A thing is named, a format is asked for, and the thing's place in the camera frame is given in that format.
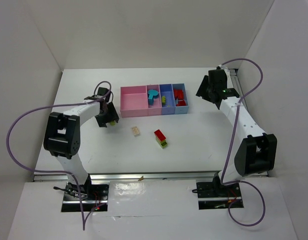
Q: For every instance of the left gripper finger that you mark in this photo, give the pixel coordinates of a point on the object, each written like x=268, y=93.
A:
x=112, y=115
x=102, y=120

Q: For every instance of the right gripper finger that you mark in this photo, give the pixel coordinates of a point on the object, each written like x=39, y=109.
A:
x=203, y=88
x=214, y=97

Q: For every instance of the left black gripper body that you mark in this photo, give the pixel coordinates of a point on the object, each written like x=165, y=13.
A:
x=110, y=116

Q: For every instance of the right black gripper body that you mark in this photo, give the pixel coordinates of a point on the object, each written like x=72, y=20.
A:
x=203, y=88

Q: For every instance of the red lego base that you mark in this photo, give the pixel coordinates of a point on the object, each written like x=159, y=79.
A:
x=176, y=94

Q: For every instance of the beige lego brick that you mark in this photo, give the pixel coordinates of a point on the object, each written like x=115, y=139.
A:
x=135, y=131

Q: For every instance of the lime green lego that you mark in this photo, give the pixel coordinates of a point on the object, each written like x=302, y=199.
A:
x=163, y=100
x=162, y=144

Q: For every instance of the teal lego base brick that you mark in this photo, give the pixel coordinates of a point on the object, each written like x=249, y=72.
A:
x=151, y=101

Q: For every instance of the teal curved lego brick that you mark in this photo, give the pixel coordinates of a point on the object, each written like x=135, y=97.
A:
x=152, y=94

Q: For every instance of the red curved lego brick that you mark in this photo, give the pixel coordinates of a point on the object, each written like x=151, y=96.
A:
x=159, y=135

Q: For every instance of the red curved lego top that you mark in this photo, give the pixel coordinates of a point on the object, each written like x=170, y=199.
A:
x=181, y=103

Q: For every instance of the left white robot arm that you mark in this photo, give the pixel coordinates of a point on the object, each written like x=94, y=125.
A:
x=62, y=135

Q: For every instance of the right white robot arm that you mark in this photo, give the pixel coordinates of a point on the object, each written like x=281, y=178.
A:
x=251, y=150

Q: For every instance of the light blue bin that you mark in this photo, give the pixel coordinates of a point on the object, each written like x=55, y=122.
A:
x=182, y=109

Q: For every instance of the large pink bin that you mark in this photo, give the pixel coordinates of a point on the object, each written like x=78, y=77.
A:
x=133, y=101

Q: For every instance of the periwinkle blue bin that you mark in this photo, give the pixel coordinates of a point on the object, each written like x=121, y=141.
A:
x=167, y=91

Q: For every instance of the small pink bin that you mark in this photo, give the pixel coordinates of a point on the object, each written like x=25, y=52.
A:
x=156, y=108

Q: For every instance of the aluminium rail right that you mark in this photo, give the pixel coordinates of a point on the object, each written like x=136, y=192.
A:
x=236, y=81

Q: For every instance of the aluminium rail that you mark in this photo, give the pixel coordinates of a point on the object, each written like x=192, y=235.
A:
x=106, y=177
x=236, y=81

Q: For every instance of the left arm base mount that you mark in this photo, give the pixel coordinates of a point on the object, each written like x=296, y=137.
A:
x=96, y=198

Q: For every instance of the aluminium rail front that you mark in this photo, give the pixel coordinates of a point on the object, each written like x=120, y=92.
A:
x=106, y=177

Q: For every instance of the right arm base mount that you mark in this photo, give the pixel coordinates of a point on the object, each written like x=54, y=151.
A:
x=210, y=197

